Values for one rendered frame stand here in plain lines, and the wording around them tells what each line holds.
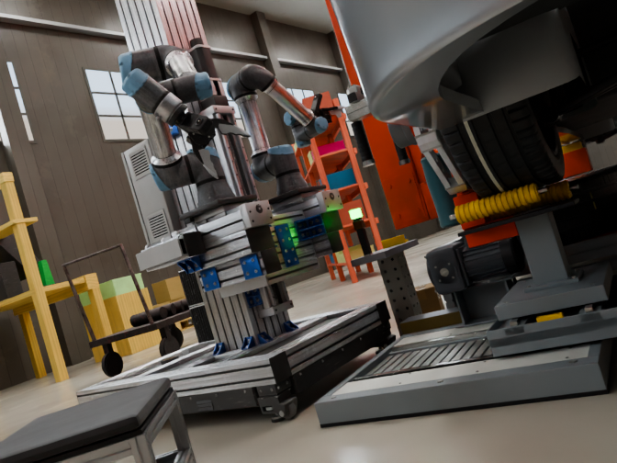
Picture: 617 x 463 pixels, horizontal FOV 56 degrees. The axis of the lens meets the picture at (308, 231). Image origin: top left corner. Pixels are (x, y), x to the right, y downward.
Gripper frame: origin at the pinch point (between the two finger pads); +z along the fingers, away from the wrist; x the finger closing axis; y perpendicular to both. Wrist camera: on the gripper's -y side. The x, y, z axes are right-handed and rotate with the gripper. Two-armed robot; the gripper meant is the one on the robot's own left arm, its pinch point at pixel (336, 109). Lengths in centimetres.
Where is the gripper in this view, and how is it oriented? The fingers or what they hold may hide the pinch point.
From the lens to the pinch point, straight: 319.1
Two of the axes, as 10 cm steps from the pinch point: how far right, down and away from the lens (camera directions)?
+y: 2.0, 9.8, 0.7
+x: 6.3, -0.8, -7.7
